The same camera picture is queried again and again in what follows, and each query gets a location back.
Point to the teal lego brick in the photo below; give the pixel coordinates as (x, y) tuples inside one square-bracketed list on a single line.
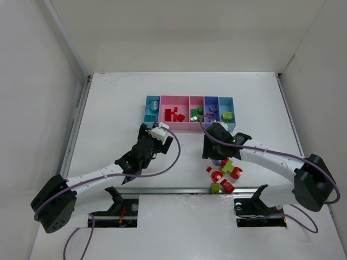
[(150, 118)]

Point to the red printed lego brick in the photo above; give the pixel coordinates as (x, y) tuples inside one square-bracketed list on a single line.
[(227, 186)]

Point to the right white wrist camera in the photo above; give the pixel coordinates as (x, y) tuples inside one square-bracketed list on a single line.
[(223, 126)]

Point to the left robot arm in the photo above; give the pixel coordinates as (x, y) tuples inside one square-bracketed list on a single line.
[(60, 199)]

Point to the red arch lego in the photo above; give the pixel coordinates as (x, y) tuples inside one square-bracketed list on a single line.
[(216, 176)]

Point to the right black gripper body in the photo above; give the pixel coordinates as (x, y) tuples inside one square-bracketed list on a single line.
[(210, 156)]

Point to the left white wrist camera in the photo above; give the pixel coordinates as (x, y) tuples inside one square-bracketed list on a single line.
[(159, 131)]

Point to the lime red lego cluster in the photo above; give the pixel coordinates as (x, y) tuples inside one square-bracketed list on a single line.
[(227, 167)]

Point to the green lego plate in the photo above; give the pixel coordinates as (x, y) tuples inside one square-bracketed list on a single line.
[(193, 115)]

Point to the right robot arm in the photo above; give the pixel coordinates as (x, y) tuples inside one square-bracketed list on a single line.
[(309, 181)]

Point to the lime lego brick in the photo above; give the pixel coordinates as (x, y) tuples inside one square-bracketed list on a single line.
[(227, 117), (215, 188)]

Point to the red lego pieces in bin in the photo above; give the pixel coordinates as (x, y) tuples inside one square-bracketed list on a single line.
[(177, 117)]

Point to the teal frog printed lego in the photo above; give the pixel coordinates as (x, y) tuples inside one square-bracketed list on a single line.
[(154, 105)]

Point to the small pink bin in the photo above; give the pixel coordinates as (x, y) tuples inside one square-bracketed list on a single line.
[(194, 103)]

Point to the right light blue bin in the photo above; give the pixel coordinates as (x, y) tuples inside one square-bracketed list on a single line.
[(226, 105)]

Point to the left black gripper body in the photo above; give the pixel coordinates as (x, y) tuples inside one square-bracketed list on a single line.
[(153, 139)]

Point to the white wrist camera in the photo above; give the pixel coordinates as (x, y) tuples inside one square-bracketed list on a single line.
[(223, 126), (159, 131)]

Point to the metal table rail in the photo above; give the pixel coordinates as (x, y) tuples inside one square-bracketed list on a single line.
[(145, 190)]

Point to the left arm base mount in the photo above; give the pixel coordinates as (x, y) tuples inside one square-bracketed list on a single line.
[(122, 213)]

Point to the light blue bin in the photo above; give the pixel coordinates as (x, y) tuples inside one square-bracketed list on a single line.
[(147, 109), (226, 105)]

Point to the left light blue bin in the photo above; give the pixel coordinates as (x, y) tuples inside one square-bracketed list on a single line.
[(147, 109)]

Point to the large pink bin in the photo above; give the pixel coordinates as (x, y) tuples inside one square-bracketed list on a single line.
[(171, 101)]

